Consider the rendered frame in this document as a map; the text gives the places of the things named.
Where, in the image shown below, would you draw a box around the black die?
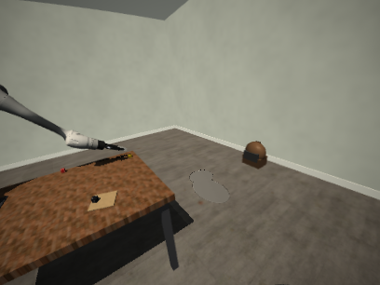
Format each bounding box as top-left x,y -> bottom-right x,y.
91,196 -> 99,203

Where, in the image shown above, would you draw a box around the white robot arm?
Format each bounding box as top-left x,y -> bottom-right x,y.
0,85 -> 99,150

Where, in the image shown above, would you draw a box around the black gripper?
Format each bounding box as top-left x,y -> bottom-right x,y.
97,141 -> 127,151

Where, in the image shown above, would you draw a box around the tan square mat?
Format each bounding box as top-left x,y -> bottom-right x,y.
88,191 -> 117,211

